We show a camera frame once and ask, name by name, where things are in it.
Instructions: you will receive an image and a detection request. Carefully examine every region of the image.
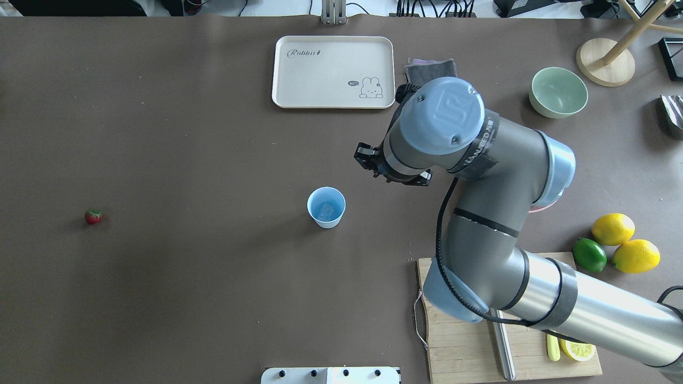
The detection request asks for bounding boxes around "green bowl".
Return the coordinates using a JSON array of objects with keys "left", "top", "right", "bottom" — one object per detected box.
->
[{"left": 528, "top": 67, "right": 589, "bottom": 119}]

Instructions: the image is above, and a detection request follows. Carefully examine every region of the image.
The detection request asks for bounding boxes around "cream rabbit tray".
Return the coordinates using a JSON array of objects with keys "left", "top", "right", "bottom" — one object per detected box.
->
[{"left": 271, "top": 36, "right": 395, "bottom": 109}]

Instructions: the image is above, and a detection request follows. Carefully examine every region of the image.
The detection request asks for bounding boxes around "wooden cup stand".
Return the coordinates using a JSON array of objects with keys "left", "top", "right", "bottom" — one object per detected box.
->
[{"left": 575, "top": 1, "right": 681, "bottom": 87}]

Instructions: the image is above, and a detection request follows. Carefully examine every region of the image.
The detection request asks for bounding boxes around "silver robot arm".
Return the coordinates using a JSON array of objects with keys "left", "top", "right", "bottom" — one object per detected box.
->
[{"left": 354, "top": 76, "right": 682, "bottom": 383}]

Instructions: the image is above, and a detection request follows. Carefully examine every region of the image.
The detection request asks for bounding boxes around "wooden cutting board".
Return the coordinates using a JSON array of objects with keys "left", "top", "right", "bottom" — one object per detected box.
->
[{"left": 412, "top": 252, "right": 603, "bottom": 384}]

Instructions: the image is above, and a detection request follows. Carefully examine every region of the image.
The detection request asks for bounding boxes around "yellow plastic knife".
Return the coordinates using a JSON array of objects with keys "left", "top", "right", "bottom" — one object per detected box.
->
[{"left": 546, "top": 333, "right": 561, "bottom": 362}]

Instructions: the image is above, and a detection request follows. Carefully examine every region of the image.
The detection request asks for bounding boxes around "pink bowl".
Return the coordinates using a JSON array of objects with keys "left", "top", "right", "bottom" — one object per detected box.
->
[{"left": 528, "top": 200, "right": 557, "bottom": 213}]

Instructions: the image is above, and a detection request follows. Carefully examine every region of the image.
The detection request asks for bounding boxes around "red strawberry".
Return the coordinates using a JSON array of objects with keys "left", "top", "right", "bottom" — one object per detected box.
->
[{"left": 84, "top": 209, "right": 104, "bottom": 225}]

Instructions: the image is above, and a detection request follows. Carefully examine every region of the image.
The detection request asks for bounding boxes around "steel muddler black tip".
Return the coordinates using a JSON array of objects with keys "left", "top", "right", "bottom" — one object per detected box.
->
[{"left": 493, "top": 322, "right": 517, "bottom": 381}]

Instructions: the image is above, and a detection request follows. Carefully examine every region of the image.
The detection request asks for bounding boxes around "light blue plastic cup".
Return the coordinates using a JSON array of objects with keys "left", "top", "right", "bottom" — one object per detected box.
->
[{"left": 307, "top": 186, "right": 346, "bottom": 229}]

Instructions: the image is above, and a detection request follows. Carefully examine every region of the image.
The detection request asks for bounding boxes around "green lime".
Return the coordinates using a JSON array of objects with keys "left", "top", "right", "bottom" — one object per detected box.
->
[{"left": 571, "top": 238, "right": 608, "bottom": 273}]

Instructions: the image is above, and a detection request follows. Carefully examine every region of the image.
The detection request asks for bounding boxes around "clear ice cube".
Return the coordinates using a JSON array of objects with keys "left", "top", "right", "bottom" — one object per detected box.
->
[{"left": 315, "top": 203, "right": 335, "bottom": 222}]

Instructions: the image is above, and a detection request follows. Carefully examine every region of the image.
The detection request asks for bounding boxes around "grey folded cloth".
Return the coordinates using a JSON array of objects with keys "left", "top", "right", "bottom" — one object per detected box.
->
[{"left": 404, "top": 59, "right": 458, "bottom": 86}]

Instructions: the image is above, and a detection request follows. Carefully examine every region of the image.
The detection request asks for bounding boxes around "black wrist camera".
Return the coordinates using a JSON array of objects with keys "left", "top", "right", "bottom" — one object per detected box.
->
[{"left": 395, "top": 83, "right": 422, "bottom": 104}]

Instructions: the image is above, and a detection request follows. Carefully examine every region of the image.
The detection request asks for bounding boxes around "yellow lemon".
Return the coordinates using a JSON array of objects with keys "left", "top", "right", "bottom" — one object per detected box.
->
[
  {"left": 612, "top": 239, "right": 661, "bottom": 273},
  {"left": 591, "top": 212, "right": 635, "bottom": 246}
]

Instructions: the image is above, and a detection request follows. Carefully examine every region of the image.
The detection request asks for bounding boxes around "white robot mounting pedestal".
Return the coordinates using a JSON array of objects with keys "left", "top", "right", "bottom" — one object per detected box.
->
[{"left": 260, "top": 365, "right": 402, "bottom": 383}]

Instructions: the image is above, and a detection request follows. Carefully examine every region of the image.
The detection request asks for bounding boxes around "metal ice scoop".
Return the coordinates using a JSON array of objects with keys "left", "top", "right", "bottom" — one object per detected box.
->
[{"left": 659, "top": 95, "right": 682, "bottom": 141}]

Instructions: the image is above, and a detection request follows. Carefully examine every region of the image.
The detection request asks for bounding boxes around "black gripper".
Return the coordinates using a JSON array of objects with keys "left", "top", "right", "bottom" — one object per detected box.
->
[{"left": 354, "top": 142, "right": 432, "bottom": 187}]

